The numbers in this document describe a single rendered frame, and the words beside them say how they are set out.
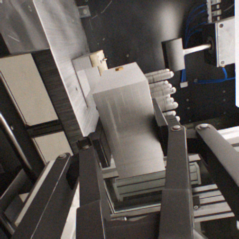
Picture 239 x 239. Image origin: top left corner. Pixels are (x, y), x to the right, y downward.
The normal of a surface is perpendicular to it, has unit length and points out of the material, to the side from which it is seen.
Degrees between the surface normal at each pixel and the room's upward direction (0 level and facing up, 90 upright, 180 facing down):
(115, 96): 90
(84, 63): 90
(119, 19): 90
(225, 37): 90
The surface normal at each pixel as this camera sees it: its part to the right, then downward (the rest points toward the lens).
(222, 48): -0.01, 0.40
